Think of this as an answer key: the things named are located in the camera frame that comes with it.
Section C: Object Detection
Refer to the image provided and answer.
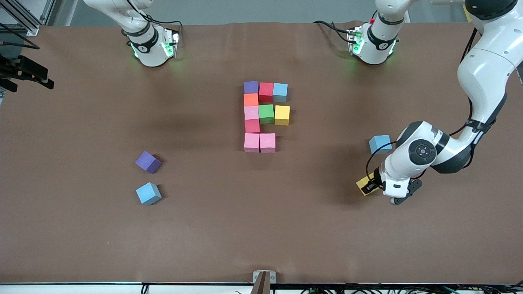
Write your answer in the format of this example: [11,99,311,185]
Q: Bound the yellow foam cube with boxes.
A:
[356,174,382,196]
[274,105,291,127]

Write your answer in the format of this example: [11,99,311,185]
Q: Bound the green foam cube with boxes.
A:
[258,105,275,125]

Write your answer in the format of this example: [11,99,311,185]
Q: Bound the table cover sheet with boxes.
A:
[0,21,523,284]

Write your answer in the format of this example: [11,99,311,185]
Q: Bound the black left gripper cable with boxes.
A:
[365,141,398,182]

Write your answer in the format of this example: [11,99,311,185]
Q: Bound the aluminium frame post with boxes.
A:
[0,0,56,36]

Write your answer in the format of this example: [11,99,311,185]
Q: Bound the tangled black cables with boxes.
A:
[300,285,523,294]

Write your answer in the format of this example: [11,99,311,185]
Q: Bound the black right base cable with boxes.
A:
[145,16,184,28]

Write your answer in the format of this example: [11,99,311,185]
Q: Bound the black base cable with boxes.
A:
[145,16,184,28]
[313,20,353,45]

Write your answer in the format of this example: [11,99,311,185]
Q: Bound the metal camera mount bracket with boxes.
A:
[253,270,277,294]

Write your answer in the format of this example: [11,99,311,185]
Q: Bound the black left base cable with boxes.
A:
[313,20,353,45]

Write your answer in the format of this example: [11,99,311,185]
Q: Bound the white table edge rail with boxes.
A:
[0,282,523,294]

